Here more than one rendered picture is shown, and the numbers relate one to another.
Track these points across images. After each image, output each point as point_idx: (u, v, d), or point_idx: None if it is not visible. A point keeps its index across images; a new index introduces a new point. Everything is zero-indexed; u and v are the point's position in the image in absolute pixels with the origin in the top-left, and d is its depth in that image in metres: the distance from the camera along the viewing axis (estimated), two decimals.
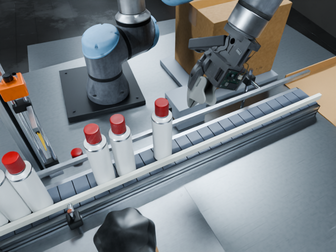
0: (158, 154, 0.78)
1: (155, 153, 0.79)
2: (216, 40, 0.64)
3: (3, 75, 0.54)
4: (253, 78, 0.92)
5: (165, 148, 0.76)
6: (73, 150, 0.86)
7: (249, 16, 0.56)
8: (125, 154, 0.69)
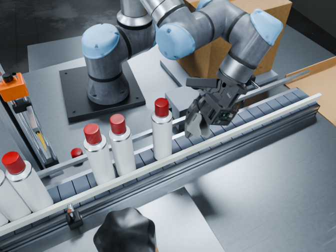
0: (158, 154, 0.78)
1: (155, 153, 0.79)
2: (210, 82, 0.72)
3: (3, 75, 0.54)
4: (253, 78, 0.92)
5: (165, 148, 0.76)
6: (73, 150, 0.86)
7: (237, 67, 0.65)
8: (125, 154, 0.69)
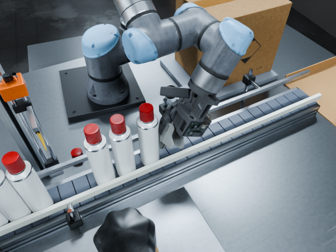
0: (144, 159, 0.77)
1: (141, 158, 0.78)
2: (182, 92, 0.70)
3: (3, 75, 0.54)
4: (253, 78, 0.92)
5: (151, 153, 0.75)
6: (73, 150, 0.86)
7: (207, 77, 0.62)
8: (125, 154, 0.69)
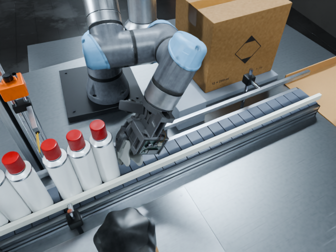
0: (103, 177, 0.73)
1: (100, 175, 0.74)
2: (138, 108, 0.67)
3: (3, 75, 0.54)
4: (253, 78, 0.92)
5: (109, 171, 0.71)
6: None
7: (159, 94, 0.59)
8: (86, 170, 0.66)
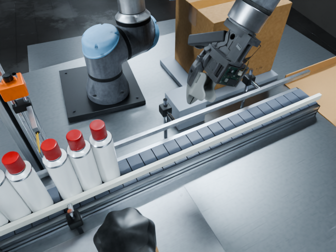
0: (103, 177, 0.73)
1: (100, 175, 0.74)
2: (216, 36, 0.63)
3: (3, 75, 0.54)
4: (253, 78, 0.92)
5: (109, 171, 0.71)
6: None
7: (249, 11, 0.55)
8: (86, 170, 0.66)
